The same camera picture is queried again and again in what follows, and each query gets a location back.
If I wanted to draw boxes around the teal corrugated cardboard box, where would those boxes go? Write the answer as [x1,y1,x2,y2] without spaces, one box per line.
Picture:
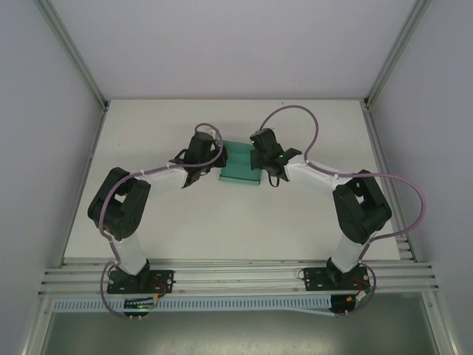
[217,140,263,186]

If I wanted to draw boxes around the black connector module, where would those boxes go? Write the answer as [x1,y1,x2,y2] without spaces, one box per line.
[123,297,157,320]
[330,294,365,318]

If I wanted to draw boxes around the aluminium mounting rail beam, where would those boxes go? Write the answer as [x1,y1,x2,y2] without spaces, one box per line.
[36,258,440,297]

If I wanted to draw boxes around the thin black cable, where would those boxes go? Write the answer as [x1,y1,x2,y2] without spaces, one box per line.
[297,266,333,283]

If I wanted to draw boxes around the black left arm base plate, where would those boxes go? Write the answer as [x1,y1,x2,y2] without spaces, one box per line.
[106,269,175,296]

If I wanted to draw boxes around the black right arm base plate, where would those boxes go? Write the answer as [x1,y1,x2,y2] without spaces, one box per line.
[302,266,370,293]

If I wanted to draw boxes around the slotted grey cable duct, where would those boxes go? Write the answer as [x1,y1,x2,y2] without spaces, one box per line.
[53,294,336,315]

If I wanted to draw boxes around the aluminium frame post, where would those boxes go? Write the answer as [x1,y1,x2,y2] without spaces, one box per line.
[36,0,110,112]
[364,0,433,108]

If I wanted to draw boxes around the aluminium frame leg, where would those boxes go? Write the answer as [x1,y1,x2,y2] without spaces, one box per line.
[421,291,463,355]
[21,295,56,355]

